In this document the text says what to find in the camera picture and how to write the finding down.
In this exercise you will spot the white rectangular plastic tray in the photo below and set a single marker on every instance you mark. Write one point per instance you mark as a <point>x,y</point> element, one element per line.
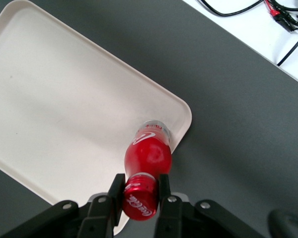
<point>64,99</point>

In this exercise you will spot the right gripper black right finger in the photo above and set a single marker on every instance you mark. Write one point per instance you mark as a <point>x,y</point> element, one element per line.
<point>169,213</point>

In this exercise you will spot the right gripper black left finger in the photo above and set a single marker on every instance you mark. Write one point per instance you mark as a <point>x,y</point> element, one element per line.
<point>115,198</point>

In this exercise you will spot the red coke bottle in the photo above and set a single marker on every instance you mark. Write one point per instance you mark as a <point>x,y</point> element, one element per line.
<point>146,153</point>

